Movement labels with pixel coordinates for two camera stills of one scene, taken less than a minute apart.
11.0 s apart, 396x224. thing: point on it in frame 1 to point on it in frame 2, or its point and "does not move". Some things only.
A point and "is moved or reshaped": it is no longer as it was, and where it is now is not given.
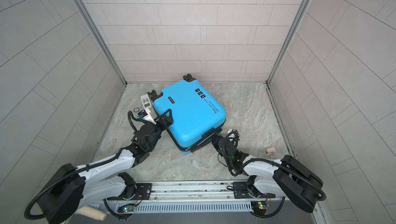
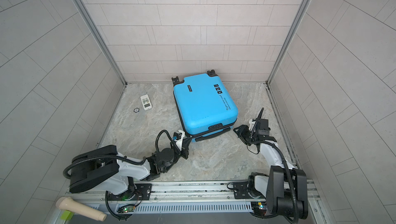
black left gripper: x=166 y=121 to x=184 y=150
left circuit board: x=125 y=209 does not move
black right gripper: x=217 y=142 to x=242 y=131
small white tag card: x=146 y=101 does not move
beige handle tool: x=92 y=212 does not move
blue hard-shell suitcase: x=196 y=115 is moved or reshaped
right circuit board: x=260 y=207 does not move
